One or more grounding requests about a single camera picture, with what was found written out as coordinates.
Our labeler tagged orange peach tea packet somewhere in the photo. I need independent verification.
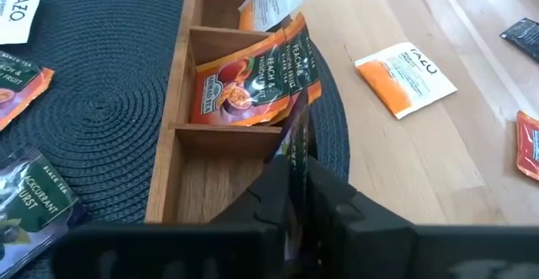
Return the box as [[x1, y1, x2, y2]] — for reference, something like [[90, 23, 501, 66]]
[[515, 110, 539, 182], [0, 50, 56, 131], [189, 38, 296, 127], [269, 12, 323, 126]]

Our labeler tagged wooden three-compartment tray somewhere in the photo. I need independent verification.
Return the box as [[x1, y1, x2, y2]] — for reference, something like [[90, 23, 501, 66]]
[[144, 0, 315, 225]]

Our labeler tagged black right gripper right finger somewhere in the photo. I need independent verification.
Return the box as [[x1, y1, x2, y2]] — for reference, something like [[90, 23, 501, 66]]
[[302, 156, 416, 279]]

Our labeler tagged dark blue tea packet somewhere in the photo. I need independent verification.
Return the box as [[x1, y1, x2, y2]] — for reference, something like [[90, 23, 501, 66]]
[[499, 17, 539, 64]]

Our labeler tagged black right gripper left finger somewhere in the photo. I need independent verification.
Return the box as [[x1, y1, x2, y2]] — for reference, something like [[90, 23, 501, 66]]
[[210, 155, 294, 279]]

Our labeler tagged white orange Tazo tea packet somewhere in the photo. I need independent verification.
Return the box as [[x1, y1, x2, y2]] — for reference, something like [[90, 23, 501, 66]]
[[0, 0, 45, 46], [355, 41, 459, 121], [237, 0, 311, 34]]

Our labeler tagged round dark woven placemat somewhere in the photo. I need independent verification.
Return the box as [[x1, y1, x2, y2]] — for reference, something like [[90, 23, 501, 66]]
[[0, 0, 351, 279]]

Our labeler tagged dark blackcurrant tea packet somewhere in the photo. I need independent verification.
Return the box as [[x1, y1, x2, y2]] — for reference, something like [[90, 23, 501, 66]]
[[264, 85, 316, 267], [0, 147, 88, 279]]

